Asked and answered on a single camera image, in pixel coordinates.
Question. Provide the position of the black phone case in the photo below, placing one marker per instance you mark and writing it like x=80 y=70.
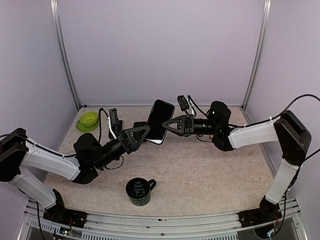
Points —
x=161 y=111
x=140 y=125

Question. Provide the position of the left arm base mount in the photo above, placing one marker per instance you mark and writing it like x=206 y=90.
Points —
x=65 y=216

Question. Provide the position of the right aluminium frame post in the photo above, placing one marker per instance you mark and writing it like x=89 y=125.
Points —
x=258 y=53

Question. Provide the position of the aluminium frame post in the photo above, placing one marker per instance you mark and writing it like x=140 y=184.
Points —
x=258 y=53
x=54 y=6

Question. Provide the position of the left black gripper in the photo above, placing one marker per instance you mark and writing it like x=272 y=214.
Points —
x=133 y=145

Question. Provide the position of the silver edged black phone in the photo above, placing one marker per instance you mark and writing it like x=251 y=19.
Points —
x=155 y=141

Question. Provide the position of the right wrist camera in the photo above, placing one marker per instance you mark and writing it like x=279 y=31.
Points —
x=186 y=105

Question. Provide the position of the green plastic bowl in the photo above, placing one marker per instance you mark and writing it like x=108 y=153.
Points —
x=89 y=119

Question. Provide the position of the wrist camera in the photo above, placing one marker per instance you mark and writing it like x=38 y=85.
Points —
x=186 y=105
x=113 y=123

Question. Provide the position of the black mug green print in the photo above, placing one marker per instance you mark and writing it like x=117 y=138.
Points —
x=139 y=190

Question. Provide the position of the front aluminium rail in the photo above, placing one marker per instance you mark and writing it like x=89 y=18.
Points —
x=217 y=226

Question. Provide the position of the left aluminium frame post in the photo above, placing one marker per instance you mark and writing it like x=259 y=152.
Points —
x=54 y=6

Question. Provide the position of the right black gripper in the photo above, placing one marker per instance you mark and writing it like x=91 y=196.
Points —
x=186 y=124

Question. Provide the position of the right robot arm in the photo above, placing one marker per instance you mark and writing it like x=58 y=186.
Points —
x=286 y=129

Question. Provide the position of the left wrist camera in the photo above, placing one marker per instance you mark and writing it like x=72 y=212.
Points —
x=113 y=123

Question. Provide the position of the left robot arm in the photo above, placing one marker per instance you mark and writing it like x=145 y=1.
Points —
x=18 y=152

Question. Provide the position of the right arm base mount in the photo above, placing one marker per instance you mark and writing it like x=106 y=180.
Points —
x=260 y=215

